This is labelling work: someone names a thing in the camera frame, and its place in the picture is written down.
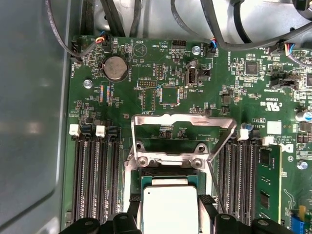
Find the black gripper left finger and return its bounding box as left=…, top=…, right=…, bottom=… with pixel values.
left=58, top=194, right=143, bottom=234

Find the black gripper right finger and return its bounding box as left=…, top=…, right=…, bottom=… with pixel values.
left=198, top=194, right=297, bottom=234

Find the metal wire locking lever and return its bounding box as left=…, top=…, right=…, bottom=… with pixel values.
left=206, top=159, right=228, bottom=215

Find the silver CPU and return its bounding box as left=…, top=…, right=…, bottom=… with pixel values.
left=140, top=175, right=199, bottom=234

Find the metal socket cover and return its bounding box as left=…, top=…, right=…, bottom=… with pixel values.
left=130, top=113, right=238, bottom=163

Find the RAM slot white clip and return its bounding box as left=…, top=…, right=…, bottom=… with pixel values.
left=69, top=123, right=86, bottom=221
left=235, top=129, right=246, bottom=220
left=95, top=124, right=110, bottom=220

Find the CPU socket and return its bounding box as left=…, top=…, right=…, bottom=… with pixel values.
left=123, top=138, right=215, bottom=215

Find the green RAM stick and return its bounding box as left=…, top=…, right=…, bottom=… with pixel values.
left=257, top=143, right=283, bottom=224

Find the white square board sticker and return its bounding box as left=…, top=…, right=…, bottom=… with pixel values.
left=267, top=121, right=282, bottom=135

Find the green motherboard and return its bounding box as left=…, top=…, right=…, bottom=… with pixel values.
left=60, top=34, right=312, bottom=234

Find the internal USB port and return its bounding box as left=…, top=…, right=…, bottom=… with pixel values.
left=185, top=63, right=200, bottom=89

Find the black PC case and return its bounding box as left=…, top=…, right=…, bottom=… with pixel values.
left=0, top=0, right=312, bottom=234

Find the round coin battery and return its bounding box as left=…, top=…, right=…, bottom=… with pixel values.
left=101, top=55, right=129, bottom=82

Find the thick black cable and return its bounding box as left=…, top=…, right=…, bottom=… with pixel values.
left=201, top=0, right=312, bottom=51

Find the thin dark fan wire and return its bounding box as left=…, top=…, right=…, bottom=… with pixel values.
left=45, top=0, right=82, bottom=60

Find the black cable with clip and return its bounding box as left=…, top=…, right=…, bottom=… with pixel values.
left=129, top=0, right=143, bottom=37

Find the flat black cable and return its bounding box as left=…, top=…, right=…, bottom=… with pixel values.
left=99, top=0, right=126, bottom=37

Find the black fan cable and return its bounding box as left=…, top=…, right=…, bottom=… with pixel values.
left=170, top=0, right=216, bottom=49

